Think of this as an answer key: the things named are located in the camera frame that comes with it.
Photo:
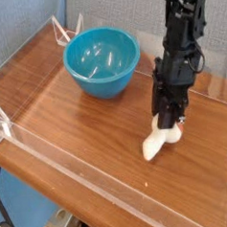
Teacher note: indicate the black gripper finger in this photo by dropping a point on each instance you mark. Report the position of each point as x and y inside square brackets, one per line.
[170, 111]
[156, 96]

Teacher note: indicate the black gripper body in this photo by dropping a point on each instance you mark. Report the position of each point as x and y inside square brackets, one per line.
[177, 71]

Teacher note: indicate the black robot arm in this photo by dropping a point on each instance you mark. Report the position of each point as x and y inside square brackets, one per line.
[185, 22]

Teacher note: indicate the blue bowl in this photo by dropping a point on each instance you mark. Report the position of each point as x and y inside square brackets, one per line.
[102, 60]

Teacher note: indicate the clear acrylic tray walls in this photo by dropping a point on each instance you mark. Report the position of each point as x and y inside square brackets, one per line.
[85, 153]

